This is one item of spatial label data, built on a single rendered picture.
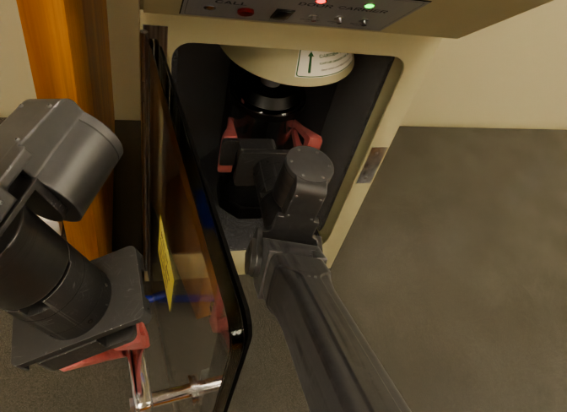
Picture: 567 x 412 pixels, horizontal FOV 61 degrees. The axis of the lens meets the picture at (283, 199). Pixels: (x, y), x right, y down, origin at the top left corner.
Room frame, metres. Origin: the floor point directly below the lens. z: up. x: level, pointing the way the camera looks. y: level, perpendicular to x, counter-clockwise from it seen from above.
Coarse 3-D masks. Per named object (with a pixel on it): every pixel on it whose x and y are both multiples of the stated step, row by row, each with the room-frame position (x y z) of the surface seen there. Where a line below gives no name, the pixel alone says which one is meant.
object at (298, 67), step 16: (224, 48) 0.50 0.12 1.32; (240, 48) 0.49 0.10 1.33; (256, 48) 0.48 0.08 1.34; (272, 48) 0.48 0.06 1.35; (240, 64) 0.48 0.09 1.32; (256, 64) 0.47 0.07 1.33; (272, 64) 0.47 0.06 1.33; (288, 64) 0.48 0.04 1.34; (304, 64) 0.48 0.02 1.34; (320, 64) 0.49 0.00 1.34; (336, 64) 0.51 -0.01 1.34; (352, 64) 0.55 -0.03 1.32; (272, 80) 0.47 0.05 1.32; (288, 80) 0.47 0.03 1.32; (304, 80) 0.48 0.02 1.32; (320, 80) 0.49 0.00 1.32; (336, 80) 0.51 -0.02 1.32
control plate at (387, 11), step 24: (192, 0) 0.35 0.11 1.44; (216, 0) 0.36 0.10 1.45; (240, 0) 0.36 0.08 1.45; (264, 0) 0.37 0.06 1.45; (288, 0) 0.37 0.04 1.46; (312, 0) 0.37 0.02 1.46; (336, 0) 0.38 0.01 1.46; (360, 0) 0.38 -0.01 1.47; (384, 0) 0.39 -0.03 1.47; (408, 0) 0.39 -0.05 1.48; (312, 24) 0.42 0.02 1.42; (336, 24) 0.43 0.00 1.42; (360, 24) 0.43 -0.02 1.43; (384, 24) 0.44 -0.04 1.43
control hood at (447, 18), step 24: (144, 0) 0.35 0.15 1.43; (168, 0) 0.35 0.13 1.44; (432, 0) 0.40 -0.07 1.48; (456, 0) 0.40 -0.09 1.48; (480, 0) 0.41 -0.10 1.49; (504, 0) 0.41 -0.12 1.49; (528, 0) 0.42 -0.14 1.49; (552, 0) 0.42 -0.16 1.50; (408, 24) 0.45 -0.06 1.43; (432, 24) 0.45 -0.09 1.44; (456, 24) 0.46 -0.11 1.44; (480, 24) 0.46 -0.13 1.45
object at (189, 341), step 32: (160, 64) 0.33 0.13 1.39; (160, 96) 0.31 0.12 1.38; (160, 128) 0.31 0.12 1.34; (160, 160) 0.30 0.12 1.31; (192, 160) 0.24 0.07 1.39; (160, 192) 0.30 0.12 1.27; (192, 192) 0.21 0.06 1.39; (192, 224) 0.20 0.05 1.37; (192, 256) 0.19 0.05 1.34; (160, 288) 0.29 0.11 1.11; (192, 288) 0.19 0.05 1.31; (224, 288) 0.15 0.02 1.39; (160, 320) 0.28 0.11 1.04; (192, 320) 0.18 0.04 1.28; (224, 320) 0.13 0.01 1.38; (192, 352) 0.17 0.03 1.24; (224, 352) 0.12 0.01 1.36; (224, 384) 0.12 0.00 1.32
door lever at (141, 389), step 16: (128, 352) 0.17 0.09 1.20; (144, 352) 0.17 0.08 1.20; (128, 368) 0.16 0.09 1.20; (144, 368) 0.16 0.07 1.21; (144, 384) 0.15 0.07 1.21; (192, 384) 0.16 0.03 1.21; (144, 400) 0.13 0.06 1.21; (160, 400) 0.14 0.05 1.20; (176, 400) 0.14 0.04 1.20; (192, 400) 0.15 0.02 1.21
